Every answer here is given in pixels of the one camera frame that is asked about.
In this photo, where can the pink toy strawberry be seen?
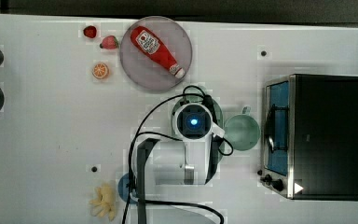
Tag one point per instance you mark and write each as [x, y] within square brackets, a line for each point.
[109, 42]

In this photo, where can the yellow toy banana peel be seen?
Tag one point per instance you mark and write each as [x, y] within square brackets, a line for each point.
[104, 205]

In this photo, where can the dark red toy strawberry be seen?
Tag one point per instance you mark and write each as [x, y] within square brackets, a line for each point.
[90, 32]

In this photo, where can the red ketchup bottle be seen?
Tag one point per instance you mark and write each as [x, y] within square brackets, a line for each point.
[154, 48]

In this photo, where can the grey round plate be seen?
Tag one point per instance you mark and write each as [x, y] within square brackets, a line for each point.
[142, 70]

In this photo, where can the blue bowl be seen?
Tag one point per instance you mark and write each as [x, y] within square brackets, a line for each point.
[125, 192]

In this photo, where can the toy orange slice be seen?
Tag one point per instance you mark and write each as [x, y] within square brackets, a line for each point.
[100, 71]

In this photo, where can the green plastic mug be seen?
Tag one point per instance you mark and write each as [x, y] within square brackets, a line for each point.
[242, 130]

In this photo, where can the black toaster oven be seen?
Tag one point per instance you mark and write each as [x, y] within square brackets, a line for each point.
[310, 137]

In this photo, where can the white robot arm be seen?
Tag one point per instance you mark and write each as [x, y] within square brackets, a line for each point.
[190, 156]

